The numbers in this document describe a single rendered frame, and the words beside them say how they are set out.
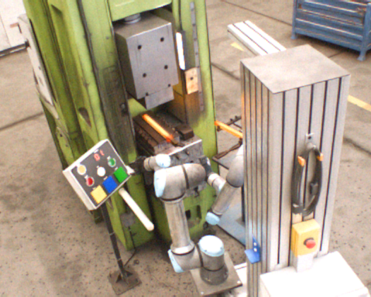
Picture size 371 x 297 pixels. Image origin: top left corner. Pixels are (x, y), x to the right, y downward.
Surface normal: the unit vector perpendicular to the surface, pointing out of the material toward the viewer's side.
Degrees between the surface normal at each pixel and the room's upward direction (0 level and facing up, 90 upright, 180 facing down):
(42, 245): 0
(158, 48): 90
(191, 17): 90
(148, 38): 90
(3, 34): 90
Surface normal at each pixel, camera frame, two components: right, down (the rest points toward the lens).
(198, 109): 0.47, 0.45
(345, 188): -0.15, -0.80
